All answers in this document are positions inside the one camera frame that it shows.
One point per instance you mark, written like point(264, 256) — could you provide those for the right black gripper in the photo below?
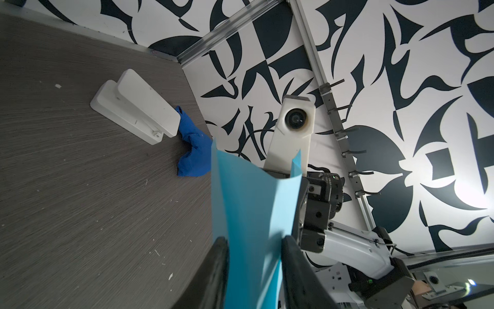
point(320, 198)

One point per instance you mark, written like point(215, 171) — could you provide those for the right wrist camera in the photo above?
point(292, 135)

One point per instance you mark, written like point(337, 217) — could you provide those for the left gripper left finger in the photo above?
point(207, 289)

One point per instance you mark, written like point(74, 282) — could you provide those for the light blue paper sheet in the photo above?
point(254, 211)

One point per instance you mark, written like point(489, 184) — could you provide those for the blue cloth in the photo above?
point(197, 161)

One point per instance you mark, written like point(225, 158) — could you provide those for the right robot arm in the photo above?
point(355, 267)

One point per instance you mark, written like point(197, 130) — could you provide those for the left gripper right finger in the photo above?
point(302, 289)

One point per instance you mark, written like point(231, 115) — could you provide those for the white rectangular box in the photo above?
point(134, 105)

